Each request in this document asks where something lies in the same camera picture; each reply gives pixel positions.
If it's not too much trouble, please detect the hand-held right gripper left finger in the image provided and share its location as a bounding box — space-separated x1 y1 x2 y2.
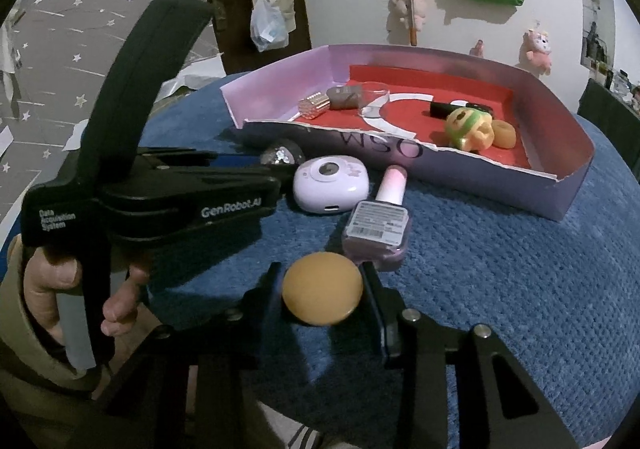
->
95 261 283 449

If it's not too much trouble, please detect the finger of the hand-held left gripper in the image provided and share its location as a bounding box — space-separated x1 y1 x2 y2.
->
165 162 302 190
139 147 273 171

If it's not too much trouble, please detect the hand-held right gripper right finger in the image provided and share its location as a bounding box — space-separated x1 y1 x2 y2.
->
362 261 581 449

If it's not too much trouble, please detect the silver glitter ball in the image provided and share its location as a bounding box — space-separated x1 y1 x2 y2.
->
260 139 306 167

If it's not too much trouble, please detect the orange round disc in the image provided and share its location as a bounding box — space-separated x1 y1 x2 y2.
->
281 253 364 326

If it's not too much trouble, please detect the clear round dish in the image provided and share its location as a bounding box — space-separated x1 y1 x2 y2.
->
357 82 391 118

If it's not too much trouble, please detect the cardboard box with red inside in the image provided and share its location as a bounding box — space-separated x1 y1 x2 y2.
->
220 44 596 222

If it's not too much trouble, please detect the green bear toy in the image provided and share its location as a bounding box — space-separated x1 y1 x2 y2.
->
445 108 496 152

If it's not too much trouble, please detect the person's left hand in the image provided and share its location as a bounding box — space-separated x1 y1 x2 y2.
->
22 246 151 346

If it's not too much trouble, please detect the lilac earbud case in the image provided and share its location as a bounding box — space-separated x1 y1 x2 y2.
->
292 155 371 216

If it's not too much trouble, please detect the pink nail polish bottle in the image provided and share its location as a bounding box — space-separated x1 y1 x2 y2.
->
342 165 413 271

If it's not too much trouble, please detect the dark wooden door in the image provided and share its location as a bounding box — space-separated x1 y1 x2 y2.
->
195 0 313 76

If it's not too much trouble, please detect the hanging plastic bag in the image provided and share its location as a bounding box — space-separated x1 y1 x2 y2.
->
250 0 291 52

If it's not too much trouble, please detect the dark nail polish bottle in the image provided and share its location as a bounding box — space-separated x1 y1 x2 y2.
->
430 100 493 120

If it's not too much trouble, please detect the pale pink plush toy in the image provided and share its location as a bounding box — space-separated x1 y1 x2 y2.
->
391 0 432 32

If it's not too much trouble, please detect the small pink plush toy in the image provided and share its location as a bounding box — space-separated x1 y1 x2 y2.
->
522 29 554 75

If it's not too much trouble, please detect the dark side table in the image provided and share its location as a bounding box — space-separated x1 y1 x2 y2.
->
577 78 640 130

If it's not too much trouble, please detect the grey starry wall sheet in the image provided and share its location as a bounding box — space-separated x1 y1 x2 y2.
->
0 0 226 210

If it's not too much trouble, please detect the orange-handled stick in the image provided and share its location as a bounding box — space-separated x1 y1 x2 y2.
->
404 0 419 46

